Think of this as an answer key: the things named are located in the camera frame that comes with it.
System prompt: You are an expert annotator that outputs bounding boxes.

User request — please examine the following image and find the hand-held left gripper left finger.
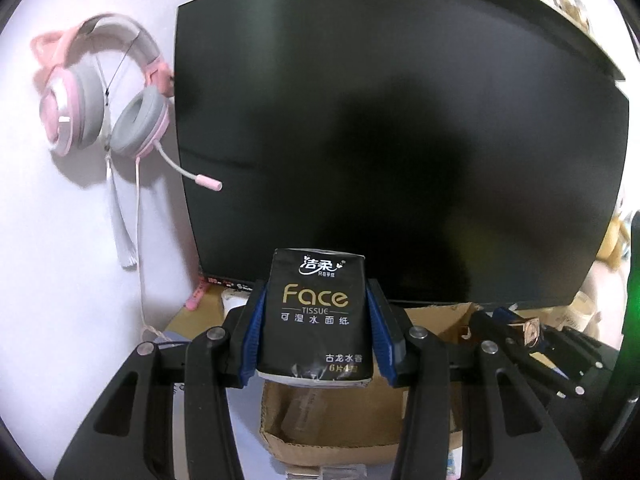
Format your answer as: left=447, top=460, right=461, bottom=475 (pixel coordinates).
left=52, top=280, right=268, bottom=480

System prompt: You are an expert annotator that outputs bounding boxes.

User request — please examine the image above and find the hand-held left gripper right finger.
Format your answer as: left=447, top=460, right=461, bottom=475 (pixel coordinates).
left=365, top=280, right=583, bottom=480

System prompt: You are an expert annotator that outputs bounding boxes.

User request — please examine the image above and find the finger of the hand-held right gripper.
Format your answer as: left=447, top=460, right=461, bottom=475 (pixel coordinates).
left=492, top=308, right=615, bottom=380
left=462, top=311, right=583, bottom=401

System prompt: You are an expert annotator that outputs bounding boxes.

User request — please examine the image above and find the small brown patterned box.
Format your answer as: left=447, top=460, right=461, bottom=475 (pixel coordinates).
left=509, top=317, right=542, bottom=348

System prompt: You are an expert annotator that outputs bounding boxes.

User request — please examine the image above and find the black tissue packet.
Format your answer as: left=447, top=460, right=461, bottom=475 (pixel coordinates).
left=257, top=247, right=375, bottom=388

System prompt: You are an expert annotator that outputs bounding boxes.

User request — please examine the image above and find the brown cardboard box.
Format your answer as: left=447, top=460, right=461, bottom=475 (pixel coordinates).
left=257, top=301, right=488, bottom=467

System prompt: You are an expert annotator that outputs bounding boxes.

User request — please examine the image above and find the small white container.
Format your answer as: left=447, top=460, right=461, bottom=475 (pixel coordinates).
left=221, top=290, right=251, bottom=318

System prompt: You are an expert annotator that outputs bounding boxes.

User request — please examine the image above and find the yellow plush toy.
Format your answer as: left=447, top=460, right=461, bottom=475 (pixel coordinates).
left=597, top=205, right=636, bottom=273

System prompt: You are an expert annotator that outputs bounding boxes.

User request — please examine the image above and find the black curved monitor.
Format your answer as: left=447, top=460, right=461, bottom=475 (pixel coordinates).
left=175, top=0, right=631, bottom=308

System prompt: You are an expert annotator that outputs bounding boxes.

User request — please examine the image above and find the pink cat-ear headset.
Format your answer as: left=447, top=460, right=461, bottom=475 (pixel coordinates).
left=31, top=14, right=223, bottom=192

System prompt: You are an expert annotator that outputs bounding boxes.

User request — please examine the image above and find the wooden wall shelf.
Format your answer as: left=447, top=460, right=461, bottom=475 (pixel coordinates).
left=210, top=0, right=628, bottom=81

